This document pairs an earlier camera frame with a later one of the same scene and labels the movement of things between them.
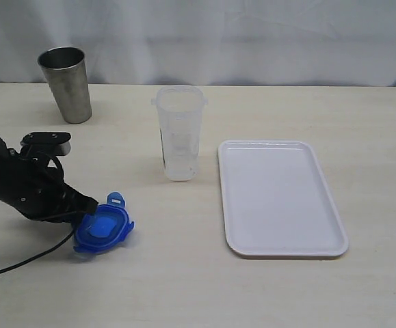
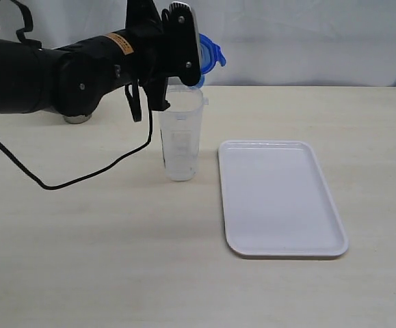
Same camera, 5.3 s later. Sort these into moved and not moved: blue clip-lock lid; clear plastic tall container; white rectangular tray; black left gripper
Moved: blue clip-lock lid; black left gripper
Not moved: clear plastic tall container; white rectangular tray
